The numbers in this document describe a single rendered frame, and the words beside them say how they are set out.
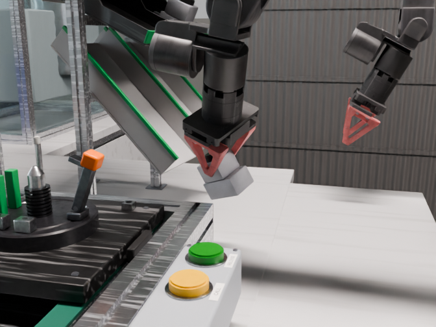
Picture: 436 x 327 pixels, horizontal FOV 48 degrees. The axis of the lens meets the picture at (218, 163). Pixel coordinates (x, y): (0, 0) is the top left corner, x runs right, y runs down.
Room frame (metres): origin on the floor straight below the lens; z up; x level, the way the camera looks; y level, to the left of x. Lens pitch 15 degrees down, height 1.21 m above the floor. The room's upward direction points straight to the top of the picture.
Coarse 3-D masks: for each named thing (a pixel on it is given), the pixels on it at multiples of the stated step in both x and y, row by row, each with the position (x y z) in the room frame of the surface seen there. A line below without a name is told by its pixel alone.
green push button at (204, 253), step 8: (192, 248) 0.51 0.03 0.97; (200, 248) 0.51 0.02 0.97; (208, 248) 0.51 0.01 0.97; (216, 248) 0.51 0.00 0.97; (192, 256) 0.50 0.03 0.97; (200, 256) 0.49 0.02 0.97; (208, 256) 0.49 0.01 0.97; (216, 256) 0.50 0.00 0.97; (200, 264) 0.49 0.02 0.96; (208, 264) 0.49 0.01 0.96
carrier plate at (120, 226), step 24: (120, 216) 0.62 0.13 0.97; (144, 216) 0.62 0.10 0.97; (96, 240) 0.54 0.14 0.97; (120, 240) 0.54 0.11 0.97; (0, 264) 0.48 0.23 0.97; (24, 264) 0.48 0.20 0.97; (48, 264) 0.48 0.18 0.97; (72, 264) 0.48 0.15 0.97; (96, 264) 0.48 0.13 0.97; (120, 264) 0.51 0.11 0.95; (0, 288) 0.45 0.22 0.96; (24, 288) 0.45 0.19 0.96; (48, 288) 0.44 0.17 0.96; (72, 288) 0.43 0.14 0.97; (96, 288) 0.45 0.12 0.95
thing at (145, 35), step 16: (64, 0) 0.81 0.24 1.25; (96, 0) 0.79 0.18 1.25; (112, 0) 0.93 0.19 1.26; (128, 0) 0.91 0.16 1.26; (96, 16) 0.79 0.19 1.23; (112, 16) 0.78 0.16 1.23; (128, 16) 0.89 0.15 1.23; (144, 16) 0.90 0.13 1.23; (128, 32) 0.77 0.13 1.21; (144, 32) 0.76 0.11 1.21
